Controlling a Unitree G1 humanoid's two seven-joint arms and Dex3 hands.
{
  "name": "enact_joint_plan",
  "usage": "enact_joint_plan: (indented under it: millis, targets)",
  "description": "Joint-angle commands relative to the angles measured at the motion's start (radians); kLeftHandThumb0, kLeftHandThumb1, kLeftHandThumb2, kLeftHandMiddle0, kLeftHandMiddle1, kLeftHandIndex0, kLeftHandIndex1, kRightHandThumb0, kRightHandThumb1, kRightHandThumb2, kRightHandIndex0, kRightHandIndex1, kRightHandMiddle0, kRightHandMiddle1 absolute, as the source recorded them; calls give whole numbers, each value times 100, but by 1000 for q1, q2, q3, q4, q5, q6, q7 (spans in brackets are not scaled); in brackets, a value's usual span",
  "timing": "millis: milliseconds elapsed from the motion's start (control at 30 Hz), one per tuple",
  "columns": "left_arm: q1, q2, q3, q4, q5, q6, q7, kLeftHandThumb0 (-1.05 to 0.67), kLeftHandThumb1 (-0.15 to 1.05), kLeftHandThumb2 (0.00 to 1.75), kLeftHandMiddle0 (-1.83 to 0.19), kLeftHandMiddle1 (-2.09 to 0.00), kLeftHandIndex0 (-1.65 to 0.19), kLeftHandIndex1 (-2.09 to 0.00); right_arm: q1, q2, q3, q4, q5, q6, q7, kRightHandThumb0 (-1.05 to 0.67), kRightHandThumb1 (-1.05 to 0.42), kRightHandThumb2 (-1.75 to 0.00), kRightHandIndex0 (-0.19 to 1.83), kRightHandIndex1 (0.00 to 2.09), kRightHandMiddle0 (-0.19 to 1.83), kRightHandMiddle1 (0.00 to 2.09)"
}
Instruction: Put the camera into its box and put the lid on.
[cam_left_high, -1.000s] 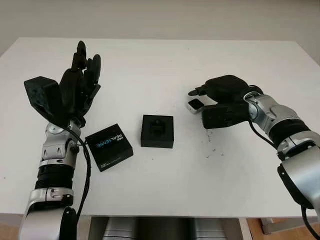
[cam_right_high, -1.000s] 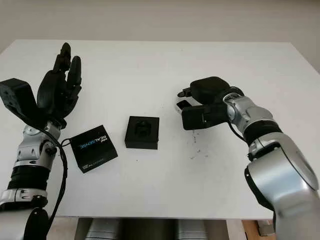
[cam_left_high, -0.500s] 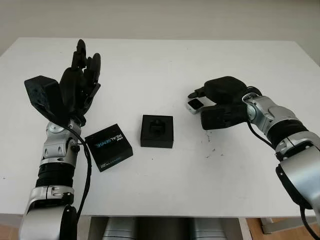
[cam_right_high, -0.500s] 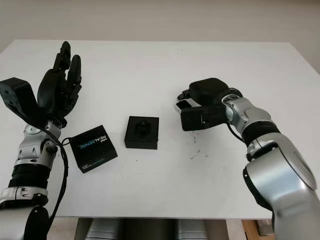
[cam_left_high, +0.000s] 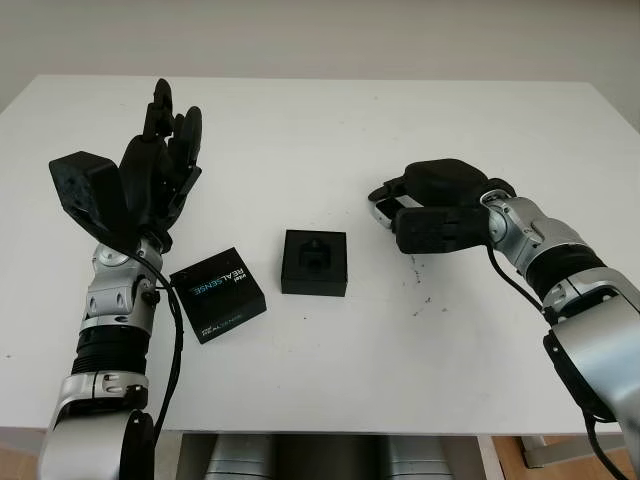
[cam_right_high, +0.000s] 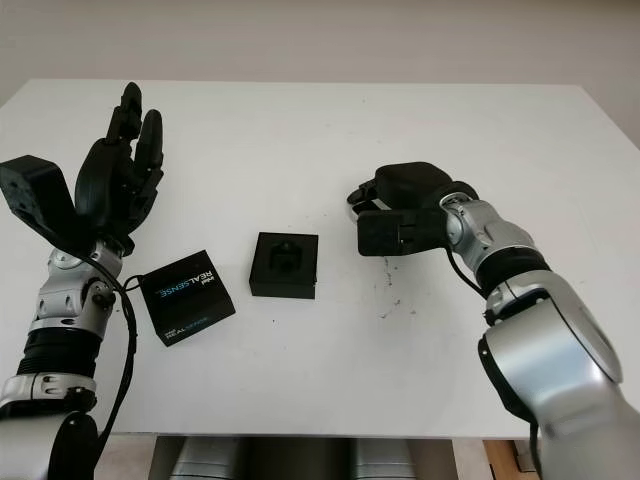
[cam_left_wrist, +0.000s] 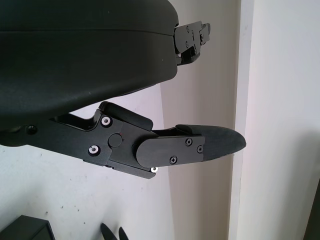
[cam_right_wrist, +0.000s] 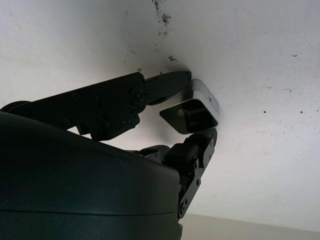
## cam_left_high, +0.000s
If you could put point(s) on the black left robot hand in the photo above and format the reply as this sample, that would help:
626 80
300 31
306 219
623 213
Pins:
142 180

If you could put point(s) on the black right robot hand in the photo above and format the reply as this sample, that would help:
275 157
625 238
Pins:
445 182

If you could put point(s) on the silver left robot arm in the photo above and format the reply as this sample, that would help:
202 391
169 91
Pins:
107 300

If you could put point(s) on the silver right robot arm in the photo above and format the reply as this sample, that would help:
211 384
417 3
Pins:
590 345

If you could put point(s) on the black RealSense box lid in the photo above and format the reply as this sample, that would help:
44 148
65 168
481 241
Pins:
220 295

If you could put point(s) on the silver robot torso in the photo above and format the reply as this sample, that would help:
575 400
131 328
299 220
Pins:
320 457

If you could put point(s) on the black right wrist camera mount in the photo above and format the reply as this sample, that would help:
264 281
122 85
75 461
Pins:
425 232

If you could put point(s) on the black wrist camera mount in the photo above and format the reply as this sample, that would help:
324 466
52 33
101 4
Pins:
425 232
80 192

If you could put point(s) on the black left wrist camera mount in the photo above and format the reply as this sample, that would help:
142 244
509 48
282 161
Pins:
80 192

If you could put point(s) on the black camera box base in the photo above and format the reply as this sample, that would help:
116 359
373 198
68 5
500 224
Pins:
315 285

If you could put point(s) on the grey metal frame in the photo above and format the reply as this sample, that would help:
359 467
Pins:
535 445

